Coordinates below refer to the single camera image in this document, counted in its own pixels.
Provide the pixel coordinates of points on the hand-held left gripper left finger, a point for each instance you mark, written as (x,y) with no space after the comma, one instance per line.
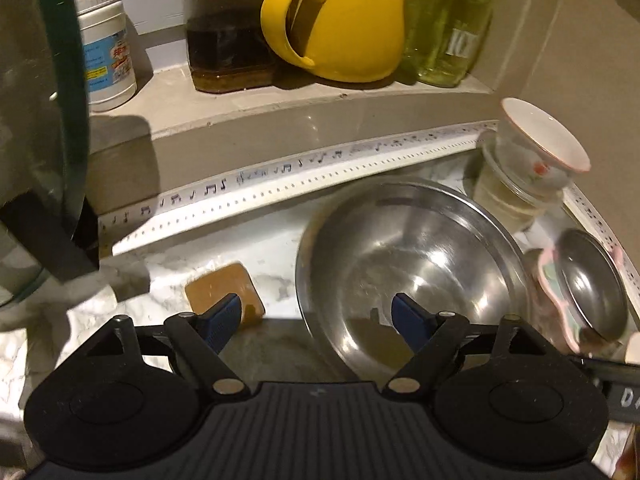
(222,320)

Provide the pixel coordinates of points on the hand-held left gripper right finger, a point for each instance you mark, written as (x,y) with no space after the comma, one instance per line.
(407,317)

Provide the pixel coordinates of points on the large steel bowl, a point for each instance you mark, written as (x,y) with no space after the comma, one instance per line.
(400,250)

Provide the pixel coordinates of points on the brown soap bar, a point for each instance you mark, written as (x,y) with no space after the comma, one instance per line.
(220,282)

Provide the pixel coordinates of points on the white patterned trim strip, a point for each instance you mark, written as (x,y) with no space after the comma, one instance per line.
(300,175)

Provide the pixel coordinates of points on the glass lid with green rim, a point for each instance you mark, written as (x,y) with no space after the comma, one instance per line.
(50,240)

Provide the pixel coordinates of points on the dark glass jar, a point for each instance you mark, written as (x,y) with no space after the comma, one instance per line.
(225,50)

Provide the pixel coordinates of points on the green glass pitcher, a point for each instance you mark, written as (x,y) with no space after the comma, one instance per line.
(450,45)

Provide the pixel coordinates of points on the white jar with blue label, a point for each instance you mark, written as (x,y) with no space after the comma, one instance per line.
(107,60)

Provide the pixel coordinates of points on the yellow mug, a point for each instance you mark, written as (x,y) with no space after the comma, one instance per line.
(360,30)

